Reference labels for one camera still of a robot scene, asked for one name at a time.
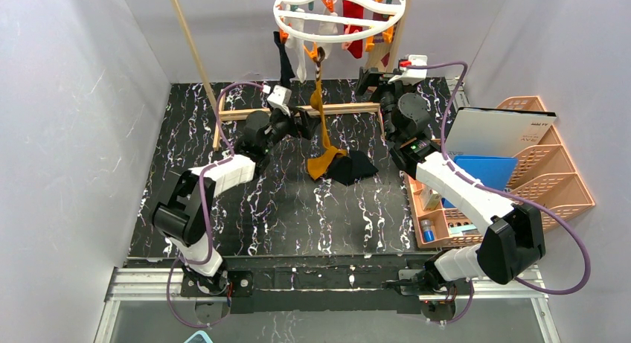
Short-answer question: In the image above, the mustard yellow striped sock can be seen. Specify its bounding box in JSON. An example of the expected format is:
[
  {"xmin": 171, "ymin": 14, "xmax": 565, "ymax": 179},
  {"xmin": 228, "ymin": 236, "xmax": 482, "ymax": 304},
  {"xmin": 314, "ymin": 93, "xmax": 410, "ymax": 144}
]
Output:
[{"xmin": 304, "ymin": 42, "xmax": 348, "ymax": 180}]

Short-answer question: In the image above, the white round clip hanger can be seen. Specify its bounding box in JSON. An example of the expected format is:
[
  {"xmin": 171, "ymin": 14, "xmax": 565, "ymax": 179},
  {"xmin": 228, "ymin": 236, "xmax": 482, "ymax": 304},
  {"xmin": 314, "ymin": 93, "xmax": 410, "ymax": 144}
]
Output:
[{"xmin": 272, "ymin": 0, "xmax": 409, "ymax": 44}]

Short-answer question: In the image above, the black sock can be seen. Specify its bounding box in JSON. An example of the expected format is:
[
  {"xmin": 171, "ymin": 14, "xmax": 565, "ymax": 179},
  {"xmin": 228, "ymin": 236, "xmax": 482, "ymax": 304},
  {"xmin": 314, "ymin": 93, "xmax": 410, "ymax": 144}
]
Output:
[
  {"xmin": 324, "ymin": 150, "xmax": 379, "ymax": 186},
  {"xmin": 273, "ymin": 31, "xmax": 295, "ymax": 89}
]

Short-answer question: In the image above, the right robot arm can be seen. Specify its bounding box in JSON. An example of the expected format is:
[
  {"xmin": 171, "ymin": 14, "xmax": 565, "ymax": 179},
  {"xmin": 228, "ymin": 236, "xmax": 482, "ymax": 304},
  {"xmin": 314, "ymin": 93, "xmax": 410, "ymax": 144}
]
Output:
[{"xmin": 355, "ymin": 68, "xmax": 545, "ymax": 289}]

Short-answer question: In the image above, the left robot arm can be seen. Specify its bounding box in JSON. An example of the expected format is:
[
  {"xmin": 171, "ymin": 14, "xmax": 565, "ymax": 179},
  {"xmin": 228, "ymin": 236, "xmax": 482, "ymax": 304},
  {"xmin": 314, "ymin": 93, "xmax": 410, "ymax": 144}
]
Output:
[{"xmin": 151, "ymin": 108, "xmax": 321, "ymax": 278}]

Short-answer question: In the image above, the wooden hanger stand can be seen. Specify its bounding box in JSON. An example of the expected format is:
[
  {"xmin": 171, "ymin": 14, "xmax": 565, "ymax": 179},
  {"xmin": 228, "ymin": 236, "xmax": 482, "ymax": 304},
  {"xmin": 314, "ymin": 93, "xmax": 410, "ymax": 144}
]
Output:
[{"xmin": 164, "ymin": 0, "xmax": 415, "ymax": 153}]

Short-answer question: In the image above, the white sock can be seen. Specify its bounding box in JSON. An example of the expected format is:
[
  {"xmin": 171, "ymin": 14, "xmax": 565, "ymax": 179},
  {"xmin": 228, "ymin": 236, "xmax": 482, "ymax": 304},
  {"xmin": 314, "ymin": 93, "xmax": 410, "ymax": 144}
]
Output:
[{"xmin": 286, "ymin": 5, "xmax": 341, "ymax": 83}]

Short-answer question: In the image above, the red sock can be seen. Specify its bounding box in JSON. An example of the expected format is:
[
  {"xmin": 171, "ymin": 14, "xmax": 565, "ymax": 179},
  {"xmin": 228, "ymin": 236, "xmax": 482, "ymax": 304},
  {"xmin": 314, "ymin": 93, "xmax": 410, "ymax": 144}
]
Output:
[{"xmin": 341, "ymin": 0, "xmax": 394, "ymax": 59}]

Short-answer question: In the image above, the white book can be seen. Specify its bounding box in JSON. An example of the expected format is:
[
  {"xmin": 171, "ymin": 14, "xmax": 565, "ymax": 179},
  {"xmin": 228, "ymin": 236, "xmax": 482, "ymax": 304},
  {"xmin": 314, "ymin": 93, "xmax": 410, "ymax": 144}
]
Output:
[{"xmin": 446, "ymin": 107, "xmax": 557, "ymax": 158}]

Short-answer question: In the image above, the small white box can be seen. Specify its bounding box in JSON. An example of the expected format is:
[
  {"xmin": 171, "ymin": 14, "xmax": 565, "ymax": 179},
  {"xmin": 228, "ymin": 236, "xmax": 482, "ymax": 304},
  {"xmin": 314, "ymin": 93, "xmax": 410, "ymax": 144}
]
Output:
[{"xmin": 419, "ymin": 187, "xmax": 442, "ymax": 211}]

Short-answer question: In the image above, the blue folder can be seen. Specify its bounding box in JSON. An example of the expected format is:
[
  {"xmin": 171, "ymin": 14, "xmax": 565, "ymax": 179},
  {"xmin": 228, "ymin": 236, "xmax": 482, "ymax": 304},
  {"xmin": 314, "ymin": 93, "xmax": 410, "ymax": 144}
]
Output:
[{"xmin": 454, "ymin": 155, "xmax": 518, "ymax": 190}]

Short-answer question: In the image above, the blue capped bottle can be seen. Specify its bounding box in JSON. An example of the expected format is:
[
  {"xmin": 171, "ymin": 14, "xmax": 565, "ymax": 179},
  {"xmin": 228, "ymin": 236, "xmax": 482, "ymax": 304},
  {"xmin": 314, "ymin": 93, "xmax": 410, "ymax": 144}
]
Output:
[{"xmin": 420, "ymin": 219, "xmax": 435, "ymax": 243}]

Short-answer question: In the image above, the peach desk organizer tray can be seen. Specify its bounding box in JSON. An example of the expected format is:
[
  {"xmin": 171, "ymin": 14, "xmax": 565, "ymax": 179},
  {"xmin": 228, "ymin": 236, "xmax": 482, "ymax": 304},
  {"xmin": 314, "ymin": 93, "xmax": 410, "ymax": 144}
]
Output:
[{"xmin": 404, "ymin": 175, "xmax": 482, "ymax": 250}]

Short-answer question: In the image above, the peach plastic file rack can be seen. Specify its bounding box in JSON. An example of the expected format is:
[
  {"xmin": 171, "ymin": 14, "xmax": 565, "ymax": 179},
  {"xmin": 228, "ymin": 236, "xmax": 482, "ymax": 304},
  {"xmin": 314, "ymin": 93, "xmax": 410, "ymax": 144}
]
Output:
[{"xmin": 438, "ymin": 95, "xmax": 596, "ymax": 249}]

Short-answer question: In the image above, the light blue object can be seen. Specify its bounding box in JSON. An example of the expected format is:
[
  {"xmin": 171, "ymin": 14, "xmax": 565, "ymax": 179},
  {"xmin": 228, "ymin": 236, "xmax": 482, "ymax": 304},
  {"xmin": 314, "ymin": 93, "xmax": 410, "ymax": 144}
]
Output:
[{"xmin": 185, "ymin": 330, "xmax": 213, "ymax": 343}]

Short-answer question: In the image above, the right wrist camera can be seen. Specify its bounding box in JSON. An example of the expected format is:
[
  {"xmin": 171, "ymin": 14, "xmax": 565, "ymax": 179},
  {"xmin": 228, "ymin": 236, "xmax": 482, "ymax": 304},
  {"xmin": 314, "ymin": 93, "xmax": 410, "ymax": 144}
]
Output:
[{"xmin": 388, "ymin": 54, "xmax": 428, "ymax": 85}]

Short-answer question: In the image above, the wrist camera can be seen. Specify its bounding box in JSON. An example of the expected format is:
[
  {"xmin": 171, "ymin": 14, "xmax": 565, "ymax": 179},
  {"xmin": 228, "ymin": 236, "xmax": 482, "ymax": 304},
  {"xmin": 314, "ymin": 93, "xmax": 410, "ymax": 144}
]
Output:
[
  {"xmin": 266, "ymin": 85, "xmax": 292, "ymax": 116},
  {"xmin": 388, "ymin": 54, "xmax": 428, "ymax": 85}
]

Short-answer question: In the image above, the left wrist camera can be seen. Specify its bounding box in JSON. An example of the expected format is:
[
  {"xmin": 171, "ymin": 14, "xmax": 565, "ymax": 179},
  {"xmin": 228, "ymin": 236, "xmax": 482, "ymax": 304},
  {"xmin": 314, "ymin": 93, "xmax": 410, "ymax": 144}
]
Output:
[{"xmin": 266, "ymin": 85, "xmax": 292, "ymax": 116}]

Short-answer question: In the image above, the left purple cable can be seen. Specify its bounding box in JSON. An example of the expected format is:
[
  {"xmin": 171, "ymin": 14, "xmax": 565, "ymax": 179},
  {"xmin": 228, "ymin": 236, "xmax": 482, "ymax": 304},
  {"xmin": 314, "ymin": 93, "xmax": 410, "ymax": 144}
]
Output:
[{"xmin": 166, "ymin": 81, "xmax": 271, "ymax": 330}]

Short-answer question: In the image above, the purple cable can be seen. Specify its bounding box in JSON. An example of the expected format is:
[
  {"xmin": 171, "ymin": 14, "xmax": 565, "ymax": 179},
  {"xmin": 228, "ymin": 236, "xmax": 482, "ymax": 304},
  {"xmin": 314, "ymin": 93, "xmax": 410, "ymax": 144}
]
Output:
[
  {"xmin": 409, "ymin": 60, "xmax": 592, "ymax": 326},
  {"xmin": 166, "ymin": 81, "xmax": 271, "ymax": 330}
]

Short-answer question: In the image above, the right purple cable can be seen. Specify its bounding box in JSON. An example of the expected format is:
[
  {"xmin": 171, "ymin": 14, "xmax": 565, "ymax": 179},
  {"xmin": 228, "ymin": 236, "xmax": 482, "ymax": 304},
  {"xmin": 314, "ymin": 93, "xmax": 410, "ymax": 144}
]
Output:
[{"xmin": 409, "ymin": 60, "xmax": 592, "ymax": 326}]

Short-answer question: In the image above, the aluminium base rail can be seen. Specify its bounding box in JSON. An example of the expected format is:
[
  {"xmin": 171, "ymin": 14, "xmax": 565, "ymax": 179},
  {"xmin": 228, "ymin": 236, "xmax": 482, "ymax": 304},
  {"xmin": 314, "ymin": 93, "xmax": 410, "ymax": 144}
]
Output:
[{"xmin": 95, "ymin": 266, "xmax": 560, "ymax": 342}]

